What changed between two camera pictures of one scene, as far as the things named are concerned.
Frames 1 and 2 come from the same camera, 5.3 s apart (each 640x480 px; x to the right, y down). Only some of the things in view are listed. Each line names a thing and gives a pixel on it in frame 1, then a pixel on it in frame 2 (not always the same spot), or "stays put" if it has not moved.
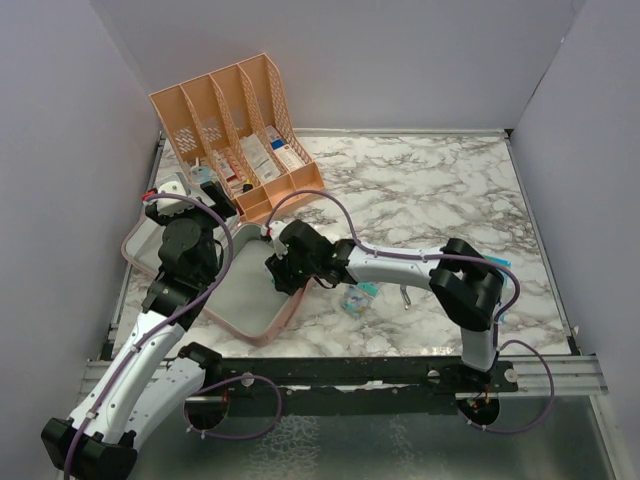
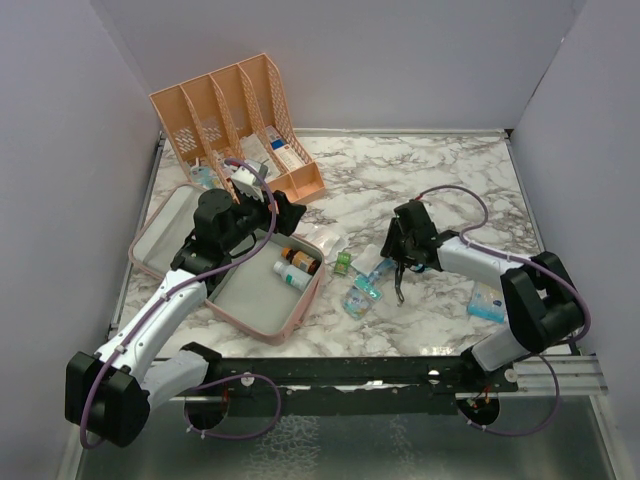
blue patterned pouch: [201, 174] stays put
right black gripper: [277, 265] → [392, 248]
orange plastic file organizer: [234, 127] stays put
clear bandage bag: [355, 301] stays put
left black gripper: [222, 206] → [289, 214]
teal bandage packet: [369, 287] stays put
